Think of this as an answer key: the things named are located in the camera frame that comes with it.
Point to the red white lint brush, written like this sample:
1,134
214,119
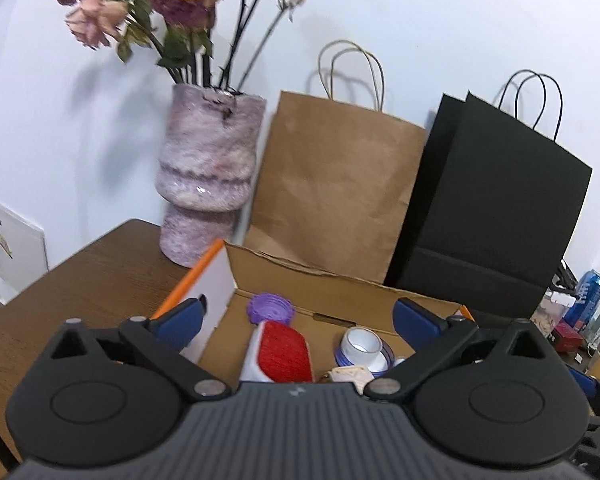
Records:
282,352

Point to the brown paper bag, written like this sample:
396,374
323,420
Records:
330,185

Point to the white board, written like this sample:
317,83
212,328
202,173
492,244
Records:
17,245

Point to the pink mottled ceramic vase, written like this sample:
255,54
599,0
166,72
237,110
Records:
207,170

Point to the blue drink can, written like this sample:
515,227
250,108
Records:
586,300

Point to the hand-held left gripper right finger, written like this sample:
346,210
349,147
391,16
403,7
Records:
415,325

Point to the orange cardboard box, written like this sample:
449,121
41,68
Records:
280,280

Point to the black paper bag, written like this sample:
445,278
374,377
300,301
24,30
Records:
490,200

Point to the dried pink roses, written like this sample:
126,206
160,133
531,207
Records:
180,5

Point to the small red box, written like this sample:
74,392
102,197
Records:
567,337

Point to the purple ridged bottle cap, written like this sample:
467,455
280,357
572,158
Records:
270,308

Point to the clear container of seeds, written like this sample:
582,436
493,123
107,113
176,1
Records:
552,310

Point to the blue round lid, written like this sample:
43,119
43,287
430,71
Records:
387,357

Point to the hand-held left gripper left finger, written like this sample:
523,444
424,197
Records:
179,324

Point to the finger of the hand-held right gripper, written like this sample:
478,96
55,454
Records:
582,381

